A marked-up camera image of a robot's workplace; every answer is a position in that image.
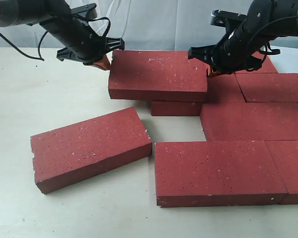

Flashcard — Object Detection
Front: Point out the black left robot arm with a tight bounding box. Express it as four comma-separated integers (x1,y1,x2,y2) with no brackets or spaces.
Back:
0,0,125,70

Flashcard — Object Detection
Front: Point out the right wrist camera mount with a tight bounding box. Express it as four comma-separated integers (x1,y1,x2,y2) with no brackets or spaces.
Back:
210,9,247,33

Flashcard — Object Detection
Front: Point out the third row red brick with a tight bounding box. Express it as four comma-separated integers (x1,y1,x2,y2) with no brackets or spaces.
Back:
200,103,298,141

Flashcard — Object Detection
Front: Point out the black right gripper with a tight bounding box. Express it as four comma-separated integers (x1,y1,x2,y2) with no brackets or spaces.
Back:
188,27,278,77

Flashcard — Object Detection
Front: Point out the front row large red brick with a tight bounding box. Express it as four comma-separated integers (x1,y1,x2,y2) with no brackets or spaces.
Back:
154,141,288,207

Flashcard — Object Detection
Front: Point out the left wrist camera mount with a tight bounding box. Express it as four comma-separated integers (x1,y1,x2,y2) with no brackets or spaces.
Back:
71,3,97,21

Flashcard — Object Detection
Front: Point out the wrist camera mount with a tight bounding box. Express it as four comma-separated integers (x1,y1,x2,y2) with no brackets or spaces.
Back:
71,3,97,21
210,9,247,33

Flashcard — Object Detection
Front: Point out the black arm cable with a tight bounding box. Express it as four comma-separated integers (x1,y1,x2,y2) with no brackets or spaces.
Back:
0,16,112,62
243,13,298,69

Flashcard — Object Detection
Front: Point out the second row right red brick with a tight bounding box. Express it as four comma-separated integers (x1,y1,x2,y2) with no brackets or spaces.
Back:
236,73,298,104

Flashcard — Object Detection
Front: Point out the back row right red brick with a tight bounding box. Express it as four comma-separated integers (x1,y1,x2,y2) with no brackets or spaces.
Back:
251,52,278,73

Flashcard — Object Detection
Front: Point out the white plastic backdrop sheet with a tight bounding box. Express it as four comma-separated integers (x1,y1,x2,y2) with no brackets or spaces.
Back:
0,0,298,50

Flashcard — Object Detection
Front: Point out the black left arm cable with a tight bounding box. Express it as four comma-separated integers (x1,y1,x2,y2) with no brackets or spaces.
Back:
0,16,112,62

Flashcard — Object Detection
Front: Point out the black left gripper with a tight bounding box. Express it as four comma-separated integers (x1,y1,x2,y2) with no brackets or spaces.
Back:
56,23,125,71

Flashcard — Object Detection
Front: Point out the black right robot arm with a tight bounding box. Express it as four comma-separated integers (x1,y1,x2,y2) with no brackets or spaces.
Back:
188,0,298,77

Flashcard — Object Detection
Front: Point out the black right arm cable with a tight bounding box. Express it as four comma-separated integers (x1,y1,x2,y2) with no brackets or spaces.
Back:
243,13,298,69

